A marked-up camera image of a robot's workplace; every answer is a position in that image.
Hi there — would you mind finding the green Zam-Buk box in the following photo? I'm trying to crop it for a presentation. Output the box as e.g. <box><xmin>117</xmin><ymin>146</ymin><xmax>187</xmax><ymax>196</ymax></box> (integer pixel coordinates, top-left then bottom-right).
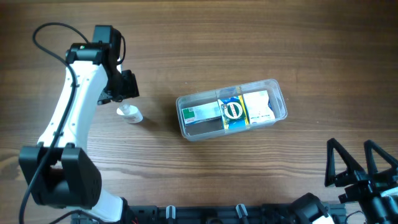
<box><xmin>218</xmin><ymin>96</ymin><xmax>246</xmax><ymax>122</ymax></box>

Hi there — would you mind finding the white green medicine box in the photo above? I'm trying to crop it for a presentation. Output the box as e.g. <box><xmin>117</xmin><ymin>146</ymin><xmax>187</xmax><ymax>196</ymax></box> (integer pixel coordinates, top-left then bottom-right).
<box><xmin>182</xmin><ymin>101</ymin><xmax>221</xmax><ymax>125</ymax></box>

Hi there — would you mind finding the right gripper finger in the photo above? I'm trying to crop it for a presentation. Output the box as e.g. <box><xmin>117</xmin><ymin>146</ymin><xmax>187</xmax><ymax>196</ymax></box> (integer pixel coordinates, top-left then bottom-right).
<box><xmin>363</xmin><ymin>139</ymin><xmax>398</xmax><ymax>181</ymax></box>
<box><xmin>324</xmin><ymin>138</ymin><xmax>366</xmax><ymax>188</ymax></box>

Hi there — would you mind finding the clear plastic container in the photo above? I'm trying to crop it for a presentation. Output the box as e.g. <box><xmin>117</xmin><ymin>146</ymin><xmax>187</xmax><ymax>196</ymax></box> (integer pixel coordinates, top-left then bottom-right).
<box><xmin>176</xmin><ymin>79</ymin><xmax>287</xmax><ymax>141</ymax></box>

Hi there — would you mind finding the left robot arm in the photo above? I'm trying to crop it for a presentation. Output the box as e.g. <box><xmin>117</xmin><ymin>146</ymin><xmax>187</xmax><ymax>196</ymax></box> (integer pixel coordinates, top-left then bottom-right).
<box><xmin>19</xmin><ymin>25</ymin><xmax>139</xmax><ymax>223</ymax></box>

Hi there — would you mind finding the blue VapoDrops box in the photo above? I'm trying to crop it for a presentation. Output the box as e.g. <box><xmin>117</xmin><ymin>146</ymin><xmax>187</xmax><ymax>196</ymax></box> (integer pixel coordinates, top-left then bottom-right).
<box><xmin>220</xmin><ymin>95</ymin><xmax>249</xmax><ymax>129</ymax></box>

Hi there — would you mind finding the small white bottle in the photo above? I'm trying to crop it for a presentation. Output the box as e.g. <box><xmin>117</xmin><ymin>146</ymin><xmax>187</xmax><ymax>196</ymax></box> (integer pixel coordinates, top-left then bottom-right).
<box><xmin>116</xmin><ymin>103</ymin><xmax>144</xmax><ymax>124</ymax></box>

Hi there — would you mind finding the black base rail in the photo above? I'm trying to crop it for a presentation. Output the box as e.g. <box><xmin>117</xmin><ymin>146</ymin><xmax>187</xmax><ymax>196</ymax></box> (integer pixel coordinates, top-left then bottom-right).
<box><xmin>70</xmin><ymin>203</ymin><xmax>348</xmax><ymax>224</ymax></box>

